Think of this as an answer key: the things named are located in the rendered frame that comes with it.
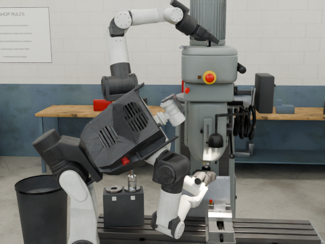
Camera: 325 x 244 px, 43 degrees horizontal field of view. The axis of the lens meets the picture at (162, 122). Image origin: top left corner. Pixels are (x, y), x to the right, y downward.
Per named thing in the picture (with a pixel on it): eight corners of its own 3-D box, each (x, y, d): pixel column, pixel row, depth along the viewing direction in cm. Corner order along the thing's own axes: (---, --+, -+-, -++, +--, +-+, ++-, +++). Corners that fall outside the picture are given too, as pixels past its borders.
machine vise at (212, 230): (236, 245, 202) (236, 225, 200) (205, 244, 204) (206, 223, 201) (230, 215, 236) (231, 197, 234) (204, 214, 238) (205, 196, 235)
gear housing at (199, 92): (234, 102, 196) (234, 81, 194) (183, 101, 198) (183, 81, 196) (228, 92, 228) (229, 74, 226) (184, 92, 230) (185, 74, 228)
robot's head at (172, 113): (169, 130, 175) (186, 119, 175) (156, 111, 172) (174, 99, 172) (167, 127, 181) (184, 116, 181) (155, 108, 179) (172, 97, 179)
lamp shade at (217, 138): (211, 148, 189) (212, 135, 188) (205, 144, 196) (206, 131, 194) (226, 147, 191) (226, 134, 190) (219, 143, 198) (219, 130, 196)
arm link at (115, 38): (100, 23, 189) (107, 69, 187) (104, 11, 177) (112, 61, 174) (124, 22, 193) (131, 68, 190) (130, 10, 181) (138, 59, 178)
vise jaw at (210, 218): (232, 221, 213) (232, 214, 212) (208, 221, 214) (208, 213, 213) (231, 216, 218) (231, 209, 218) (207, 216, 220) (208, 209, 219)
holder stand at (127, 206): (144, 225, 224) (143, 190, 220) (103, 227, 222) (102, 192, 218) (142, 216, 236) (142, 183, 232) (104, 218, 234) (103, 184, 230)
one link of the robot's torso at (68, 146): (28, 147, 164) (64, 123, 164) (34, 139, 177) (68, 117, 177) (68, 201, 171) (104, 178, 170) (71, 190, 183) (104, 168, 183)
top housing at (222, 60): (238, 83, 184) (239, 48, 181) (180, 83, 187) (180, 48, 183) (229, 74, 230) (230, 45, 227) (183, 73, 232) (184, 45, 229)
